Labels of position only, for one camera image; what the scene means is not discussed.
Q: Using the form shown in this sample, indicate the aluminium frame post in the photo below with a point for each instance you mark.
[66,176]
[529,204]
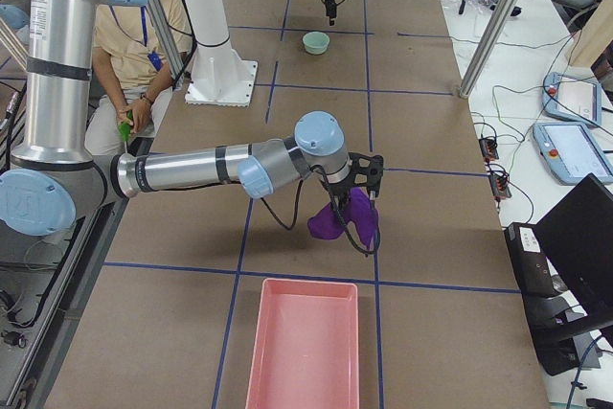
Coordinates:
[485,46]

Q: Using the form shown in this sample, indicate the black desktop device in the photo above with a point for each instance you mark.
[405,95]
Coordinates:
[530,266]

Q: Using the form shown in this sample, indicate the teach pendant near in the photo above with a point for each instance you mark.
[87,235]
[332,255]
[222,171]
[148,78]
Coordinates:
[571,152]

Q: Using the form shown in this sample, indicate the purple cloth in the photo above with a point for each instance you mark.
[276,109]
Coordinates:
[326,225]

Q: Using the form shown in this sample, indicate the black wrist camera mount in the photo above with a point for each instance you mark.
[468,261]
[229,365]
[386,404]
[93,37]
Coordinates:
[366,172]

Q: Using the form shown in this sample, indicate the black monitor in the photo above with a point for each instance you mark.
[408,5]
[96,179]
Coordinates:
[576,237]

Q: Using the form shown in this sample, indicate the seated person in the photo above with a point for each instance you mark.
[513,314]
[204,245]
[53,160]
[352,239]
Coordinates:
[129,62]

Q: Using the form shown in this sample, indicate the teach pendant far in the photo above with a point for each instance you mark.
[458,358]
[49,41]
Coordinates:
[572,99]

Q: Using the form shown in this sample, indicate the teach pendant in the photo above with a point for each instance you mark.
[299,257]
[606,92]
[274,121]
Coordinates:
[572,99]
[571,152]

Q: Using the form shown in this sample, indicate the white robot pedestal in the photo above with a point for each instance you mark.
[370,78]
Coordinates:
[219,75]

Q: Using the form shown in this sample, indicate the pink plastic bin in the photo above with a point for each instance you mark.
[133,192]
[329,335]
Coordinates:
[306,350]

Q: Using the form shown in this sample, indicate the mint green bowl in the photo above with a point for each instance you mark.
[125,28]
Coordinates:
[315,43]

